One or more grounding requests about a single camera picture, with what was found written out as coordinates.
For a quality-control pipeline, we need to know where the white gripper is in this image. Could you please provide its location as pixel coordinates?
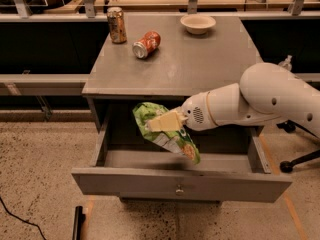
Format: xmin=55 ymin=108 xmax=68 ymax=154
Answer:
xmin=147 ymin=91 xmax=218 ymax=132

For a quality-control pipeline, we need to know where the green rice chip bag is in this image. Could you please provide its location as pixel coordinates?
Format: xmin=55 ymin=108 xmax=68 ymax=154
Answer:
xmin=133 ymin=102 xmax=200 ymax=164

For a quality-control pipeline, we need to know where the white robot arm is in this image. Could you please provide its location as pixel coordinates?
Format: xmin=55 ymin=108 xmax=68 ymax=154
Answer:
xmin=147 ymin=63 xmax=320 ymax=137

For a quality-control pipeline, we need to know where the metal drawer knob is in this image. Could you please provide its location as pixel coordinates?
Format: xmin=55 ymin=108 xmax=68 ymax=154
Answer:
xmin=175 ymin=185 xmax=184 ymax=196

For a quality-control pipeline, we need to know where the open grey top drawer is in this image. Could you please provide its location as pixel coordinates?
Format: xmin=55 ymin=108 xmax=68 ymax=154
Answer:
xmin=72 ymin=105 xmax=292 ymax=202

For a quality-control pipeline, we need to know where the grey cabinet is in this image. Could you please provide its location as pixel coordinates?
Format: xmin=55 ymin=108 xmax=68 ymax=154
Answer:
xmin=83 ymin=15 xmax=262 ymax=135

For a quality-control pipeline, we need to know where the orange soda can lying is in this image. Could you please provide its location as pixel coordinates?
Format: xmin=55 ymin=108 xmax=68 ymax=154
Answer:
xmin=132 ymin=31 xmax=161 ymax=59

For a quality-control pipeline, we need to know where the white paper bowl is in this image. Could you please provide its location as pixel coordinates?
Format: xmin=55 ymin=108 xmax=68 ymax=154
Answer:
xmin=180 ymin=14 xmax=216 ymax=35

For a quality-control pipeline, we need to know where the upright brown soda can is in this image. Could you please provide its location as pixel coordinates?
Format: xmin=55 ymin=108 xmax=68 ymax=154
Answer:
xmin=107 ymin=7 xmax=127 ymax=44

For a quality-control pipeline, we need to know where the black chair base leg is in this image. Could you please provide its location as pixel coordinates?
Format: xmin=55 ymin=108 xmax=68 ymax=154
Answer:
xmin=277 ymin=121 xmax=320 ymax=173

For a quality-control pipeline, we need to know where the clear plastic bottle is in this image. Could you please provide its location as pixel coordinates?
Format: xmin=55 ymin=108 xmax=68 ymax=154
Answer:
xmin=279 ymin=55 xmax=292 ymax=71

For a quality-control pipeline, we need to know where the black bar on floor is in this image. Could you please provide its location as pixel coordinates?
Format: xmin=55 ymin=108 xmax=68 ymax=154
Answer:
xmin=72 ymin=206 xmax=86 ymax=240

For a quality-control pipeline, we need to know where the metal railing frame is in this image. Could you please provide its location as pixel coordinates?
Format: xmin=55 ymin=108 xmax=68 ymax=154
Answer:
xmin=0 ymin=0 xmax=320 ymax=22

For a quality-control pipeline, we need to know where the black floor cable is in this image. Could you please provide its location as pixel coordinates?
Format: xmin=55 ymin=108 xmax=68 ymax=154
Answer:
xmin=0 ymin=196 xmax=48 ymax=240

